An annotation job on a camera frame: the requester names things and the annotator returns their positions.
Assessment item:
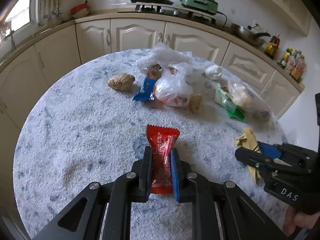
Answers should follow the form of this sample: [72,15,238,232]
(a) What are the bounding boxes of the red snack wrapper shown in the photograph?
[146,125,180,194]

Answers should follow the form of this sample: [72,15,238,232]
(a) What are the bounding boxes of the lower cream cabinets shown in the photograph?
[0,17,306,205]

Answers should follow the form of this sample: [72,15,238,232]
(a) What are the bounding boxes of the white plastic bag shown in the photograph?
[135,42,193,73]

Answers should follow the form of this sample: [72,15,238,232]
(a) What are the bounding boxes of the gas stove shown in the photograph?
[123,2,216,25]

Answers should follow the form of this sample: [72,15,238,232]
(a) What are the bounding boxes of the green electric cooker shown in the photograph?
[180,0,218,15]

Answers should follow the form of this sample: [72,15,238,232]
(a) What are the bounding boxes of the yellow snack packet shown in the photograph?
[234,127,263,184]

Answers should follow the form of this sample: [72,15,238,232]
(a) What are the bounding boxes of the plastic bag with red print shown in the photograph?
[154,62,193,107]

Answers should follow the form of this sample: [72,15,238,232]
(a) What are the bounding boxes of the window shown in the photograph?
[1,0,30,41]

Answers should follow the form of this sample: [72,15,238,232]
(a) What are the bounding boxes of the steel wok pan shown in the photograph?
[231,23,271,48]

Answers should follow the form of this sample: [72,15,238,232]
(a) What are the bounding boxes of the blue snack wrapper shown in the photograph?
[133,64,161,101]

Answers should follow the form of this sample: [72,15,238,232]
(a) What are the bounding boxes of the condiment bottle group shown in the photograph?
[278,47,306,82]

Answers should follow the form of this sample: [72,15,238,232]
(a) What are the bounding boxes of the person's right hand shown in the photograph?
[283,206,319,236]

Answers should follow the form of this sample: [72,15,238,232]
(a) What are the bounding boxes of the green wrapper with bag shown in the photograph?
[215,81,272,122]

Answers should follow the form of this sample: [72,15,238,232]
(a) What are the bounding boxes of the white tissue ball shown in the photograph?
[204,64,222,81]

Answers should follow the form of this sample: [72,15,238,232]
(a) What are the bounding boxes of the hanging utensil rack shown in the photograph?
[37,0,65,27]

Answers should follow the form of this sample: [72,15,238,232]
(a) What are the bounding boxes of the faucet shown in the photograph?
[1,21,16,51]

